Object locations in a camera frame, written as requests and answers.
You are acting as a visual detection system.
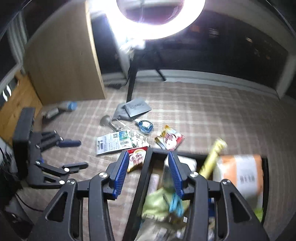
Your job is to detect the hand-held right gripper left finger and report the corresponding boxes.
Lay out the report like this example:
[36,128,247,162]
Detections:
[29,150,130,241]

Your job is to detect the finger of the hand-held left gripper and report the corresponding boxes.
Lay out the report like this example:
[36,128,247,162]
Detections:
[35,131,82,152]
[29,160,89,189]

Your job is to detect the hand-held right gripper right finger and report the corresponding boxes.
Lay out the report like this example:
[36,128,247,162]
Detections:
[168,152,270,241]

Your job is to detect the silver long packet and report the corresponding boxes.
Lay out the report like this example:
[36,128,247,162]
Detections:
[162,155,173,188]

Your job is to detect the polka dot tissue pack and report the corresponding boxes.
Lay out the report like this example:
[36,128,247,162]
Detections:
[178,156,198,174]

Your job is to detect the red coffee packet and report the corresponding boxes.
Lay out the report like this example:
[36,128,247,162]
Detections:
[125,146,149,173]

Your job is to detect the black container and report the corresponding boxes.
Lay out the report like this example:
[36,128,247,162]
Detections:
[124,147,270,241]

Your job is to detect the teal clips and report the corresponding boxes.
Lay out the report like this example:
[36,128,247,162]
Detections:
[169,193,184,217]

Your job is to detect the green packet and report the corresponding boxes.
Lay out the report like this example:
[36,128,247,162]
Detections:
[142,187,185,220]

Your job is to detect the yellow stick packet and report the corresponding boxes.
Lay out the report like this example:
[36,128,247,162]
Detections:
[199,138,227,178]

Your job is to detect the orange tissue pack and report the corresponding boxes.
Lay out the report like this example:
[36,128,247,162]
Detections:
[213,155,264,204]

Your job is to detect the grey pouch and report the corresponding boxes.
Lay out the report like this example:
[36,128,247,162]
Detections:
[122,98,152,121]

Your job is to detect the red and white snack packet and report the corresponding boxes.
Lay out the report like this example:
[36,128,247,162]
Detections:
[154,125,185,151]

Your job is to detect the white barcode packet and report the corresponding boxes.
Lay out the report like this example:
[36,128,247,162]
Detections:
[96,129,148,156]

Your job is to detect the pine wood panel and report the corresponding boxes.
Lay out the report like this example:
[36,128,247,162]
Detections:
[0,72,43,144]

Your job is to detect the white bottle with blue cap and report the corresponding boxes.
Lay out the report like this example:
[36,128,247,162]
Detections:
[42,101,77,121]

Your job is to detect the metal spoon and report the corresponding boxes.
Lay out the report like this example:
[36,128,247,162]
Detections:
[100,115,125,131]

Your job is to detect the blue and white round packet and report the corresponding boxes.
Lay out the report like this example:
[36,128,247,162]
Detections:
[135,119,153,134]

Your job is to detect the grey cloth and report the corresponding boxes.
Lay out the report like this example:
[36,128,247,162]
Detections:
[112,103,132,121]

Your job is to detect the light wooden cabinet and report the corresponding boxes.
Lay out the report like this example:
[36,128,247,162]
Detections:
[23,2,107,106]

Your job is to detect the ring light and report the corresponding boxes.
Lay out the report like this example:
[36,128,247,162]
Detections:
[89,0,206,41]

